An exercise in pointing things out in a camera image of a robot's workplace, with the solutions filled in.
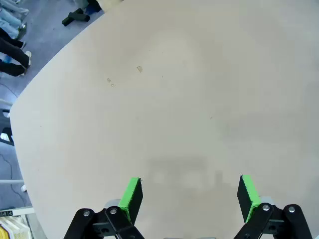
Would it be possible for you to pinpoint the black foam block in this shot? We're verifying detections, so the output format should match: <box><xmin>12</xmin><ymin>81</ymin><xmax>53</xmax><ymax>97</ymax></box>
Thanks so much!
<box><xmin>61</xmin><ymin>8</ymin><xmax>84</xmax><ymax>26</ymax></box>
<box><xmin>73</xmin><ymin>12</ymin><xmax>91</xmax><ymax>23</ymax></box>

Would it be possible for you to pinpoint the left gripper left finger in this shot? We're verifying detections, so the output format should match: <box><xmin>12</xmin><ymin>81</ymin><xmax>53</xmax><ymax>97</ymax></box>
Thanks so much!
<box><xmin>63</xmin><ymin>177</ymin><xmax>145</xmax><ymax>239</ymax></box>

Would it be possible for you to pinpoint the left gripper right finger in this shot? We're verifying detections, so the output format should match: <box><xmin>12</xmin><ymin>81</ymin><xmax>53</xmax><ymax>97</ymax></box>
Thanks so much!
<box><xmin>234</xmin><ymin>174</ymin><xmax>314</xmax><ymax>239</ymax></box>

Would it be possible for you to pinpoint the person in black trousers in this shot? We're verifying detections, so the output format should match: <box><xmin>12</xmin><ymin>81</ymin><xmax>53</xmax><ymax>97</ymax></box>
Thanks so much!
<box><xmin>0</xmin><ymin>27</ymin><xmax>32</xmax><ymax>77</ymax></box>

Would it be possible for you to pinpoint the grey plastic stool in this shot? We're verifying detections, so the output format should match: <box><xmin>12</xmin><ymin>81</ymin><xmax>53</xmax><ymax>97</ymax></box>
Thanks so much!
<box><xmin>0</xmin><ymin>108</ymin><xmax>12</xmax><ymax>146</ymax></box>

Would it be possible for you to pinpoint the person in light jeans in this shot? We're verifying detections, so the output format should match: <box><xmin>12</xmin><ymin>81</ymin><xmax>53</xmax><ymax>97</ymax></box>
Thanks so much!
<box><xmin>0</xmin><ymin>6</ymin><xmax>30</xmax><ymax>40</ymax></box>

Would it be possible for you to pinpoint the yellow white box stack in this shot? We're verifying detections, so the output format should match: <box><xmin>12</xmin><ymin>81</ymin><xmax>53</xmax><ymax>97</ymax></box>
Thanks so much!
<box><xmin>0</xmin><ymin>216</ymin><xmax>33</xmax><ymax>239</ymax></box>

